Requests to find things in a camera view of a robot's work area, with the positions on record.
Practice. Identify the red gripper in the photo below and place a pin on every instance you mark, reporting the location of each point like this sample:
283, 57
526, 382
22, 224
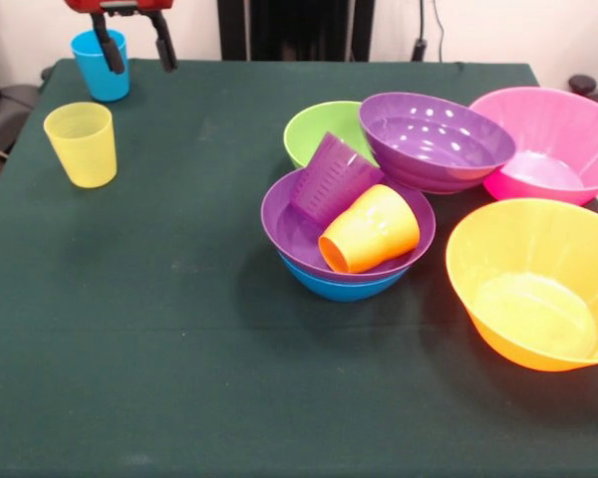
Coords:
119, 4

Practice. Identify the yellow cup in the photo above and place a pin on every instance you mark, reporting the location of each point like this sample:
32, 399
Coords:
82, 149

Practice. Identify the purple bowl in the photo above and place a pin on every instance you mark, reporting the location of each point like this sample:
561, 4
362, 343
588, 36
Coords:
284, 229
428, 144

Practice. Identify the purple cup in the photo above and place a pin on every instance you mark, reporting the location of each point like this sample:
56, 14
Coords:
334, 179

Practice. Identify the orange cup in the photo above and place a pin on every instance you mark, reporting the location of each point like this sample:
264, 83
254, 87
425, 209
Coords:
388, 219
339, 254

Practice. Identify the blue cup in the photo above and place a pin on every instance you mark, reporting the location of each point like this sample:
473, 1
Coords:
94, 74

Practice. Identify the black office chair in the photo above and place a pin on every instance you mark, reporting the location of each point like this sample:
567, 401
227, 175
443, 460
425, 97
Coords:
590, 92
5, 114

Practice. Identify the green bowl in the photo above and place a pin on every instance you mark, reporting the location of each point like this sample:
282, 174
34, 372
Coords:
314, 124

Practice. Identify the dark green table cloth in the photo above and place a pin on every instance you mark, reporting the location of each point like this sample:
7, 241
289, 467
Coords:
129, 323

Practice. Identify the blue bowl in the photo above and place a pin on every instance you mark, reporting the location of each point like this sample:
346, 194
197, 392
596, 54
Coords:
344, 291

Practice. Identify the pink bowl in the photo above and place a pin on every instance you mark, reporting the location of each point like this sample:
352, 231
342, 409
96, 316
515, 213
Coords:
578, 139

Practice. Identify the orange bowl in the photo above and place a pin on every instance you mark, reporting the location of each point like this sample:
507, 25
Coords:
533, 299

